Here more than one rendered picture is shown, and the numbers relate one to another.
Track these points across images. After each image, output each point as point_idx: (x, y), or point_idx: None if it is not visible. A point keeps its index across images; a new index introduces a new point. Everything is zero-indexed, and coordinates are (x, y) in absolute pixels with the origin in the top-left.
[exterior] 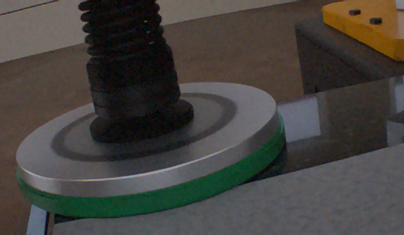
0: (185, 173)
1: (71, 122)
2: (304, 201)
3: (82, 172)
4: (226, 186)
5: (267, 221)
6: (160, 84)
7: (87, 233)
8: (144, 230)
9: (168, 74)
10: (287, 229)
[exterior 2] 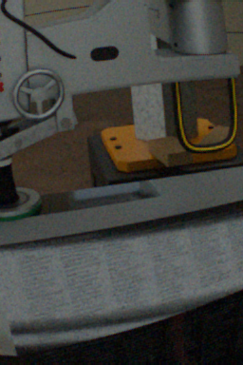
0: (15, 213)
1: None
2: (39, 221)
3: None
4: (24, 217)
5: (30, 224)
6: (11, 191)
7: None
8: (7, 224)
9: (13, 188)
10: (33, 226)
